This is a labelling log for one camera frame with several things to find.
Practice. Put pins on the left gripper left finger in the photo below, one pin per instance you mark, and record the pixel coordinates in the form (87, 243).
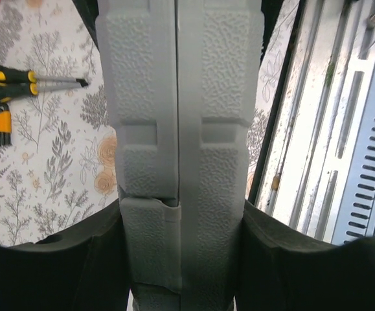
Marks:
(83, 267)

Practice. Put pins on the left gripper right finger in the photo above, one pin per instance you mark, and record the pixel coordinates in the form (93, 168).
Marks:
(283, 269)

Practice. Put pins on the grey plastic tool case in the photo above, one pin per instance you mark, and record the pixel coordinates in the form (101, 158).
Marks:
(180, 81)

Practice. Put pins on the black yellow screwdriver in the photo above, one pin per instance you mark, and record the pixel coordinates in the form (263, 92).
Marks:
(11, 91)
(15, 76)

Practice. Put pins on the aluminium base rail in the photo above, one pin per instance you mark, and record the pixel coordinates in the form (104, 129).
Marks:
(317, 170)

